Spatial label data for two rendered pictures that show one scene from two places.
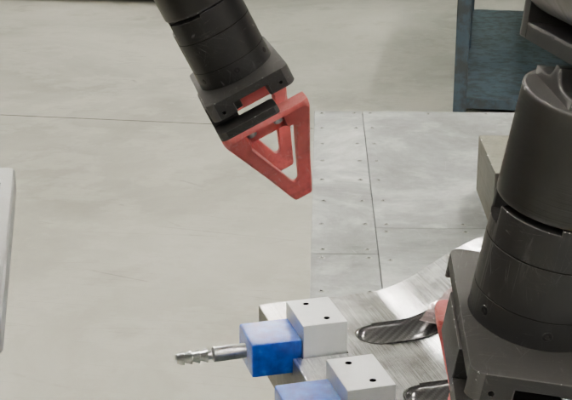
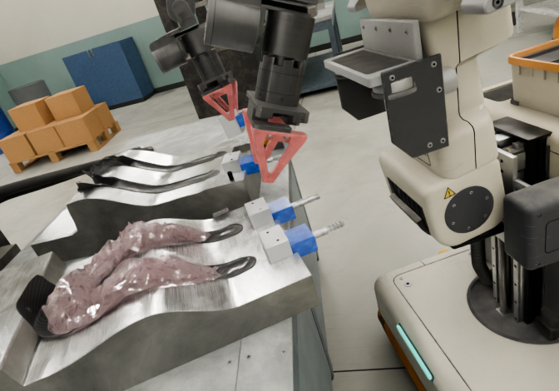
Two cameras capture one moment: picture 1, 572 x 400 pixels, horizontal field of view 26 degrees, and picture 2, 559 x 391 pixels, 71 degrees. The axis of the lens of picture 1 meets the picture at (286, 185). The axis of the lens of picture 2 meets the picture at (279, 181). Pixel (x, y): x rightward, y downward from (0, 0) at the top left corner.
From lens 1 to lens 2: 1.39 m
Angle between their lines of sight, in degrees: 135
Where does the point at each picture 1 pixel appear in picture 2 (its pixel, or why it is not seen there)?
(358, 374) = (257, 205)
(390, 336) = (239, 270)
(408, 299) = (220, 293)
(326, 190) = not seen: outside the picture
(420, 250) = not seen: outside the picture
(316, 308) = (272, 237)
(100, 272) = not seen: outside the picture
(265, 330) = (299, 234)
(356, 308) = (253, 284)
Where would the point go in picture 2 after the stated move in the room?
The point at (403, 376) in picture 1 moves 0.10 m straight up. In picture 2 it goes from (239, 237) to (220, 186)
